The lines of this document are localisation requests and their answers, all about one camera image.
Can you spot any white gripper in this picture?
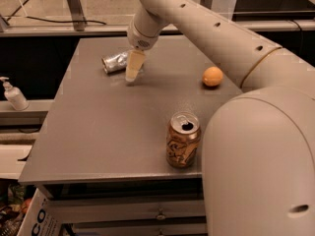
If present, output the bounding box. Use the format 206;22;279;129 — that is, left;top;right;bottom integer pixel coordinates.
125;8;169;83

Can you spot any crushed silver redbull can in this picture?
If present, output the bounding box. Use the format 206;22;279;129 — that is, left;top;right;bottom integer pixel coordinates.
101;51;128;74

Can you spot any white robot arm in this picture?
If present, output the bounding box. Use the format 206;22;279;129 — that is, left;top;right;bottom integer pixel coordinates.
128;0;315;236

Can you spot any orange soda can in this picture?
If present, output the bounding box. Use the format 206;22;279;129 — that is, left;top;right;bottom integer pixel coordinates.
166;111;201;168

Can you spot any orange fruit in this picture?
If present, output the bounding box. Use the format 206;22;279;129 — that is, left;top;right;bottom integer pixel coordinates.
202;67;223;87

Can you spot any white pump bottle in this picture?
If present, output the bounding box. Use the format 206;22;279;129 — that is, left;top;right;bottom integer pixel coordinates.
0;77;29;111

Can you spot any grey drawer cabinet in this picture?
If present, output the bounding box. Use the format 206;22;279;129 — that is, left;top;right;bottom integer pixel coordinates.
35;177;208;236

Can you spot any white cardboard box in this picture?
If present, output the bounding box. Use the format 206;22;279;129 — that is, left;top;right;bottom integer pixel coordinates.
17;190;61;236

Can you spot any left metal bracket post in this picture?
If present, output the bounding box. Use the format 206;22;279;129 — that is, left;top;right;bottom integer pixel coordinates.
67;0;86;31

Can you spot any black floor cable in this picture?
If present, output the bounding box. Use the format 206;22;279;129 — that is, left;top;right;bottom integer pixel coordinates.
6;0;107;27

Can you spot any black cable at right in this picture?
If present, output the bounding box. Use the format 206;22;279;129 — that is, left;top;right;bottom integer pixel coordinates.
291;19;304;42

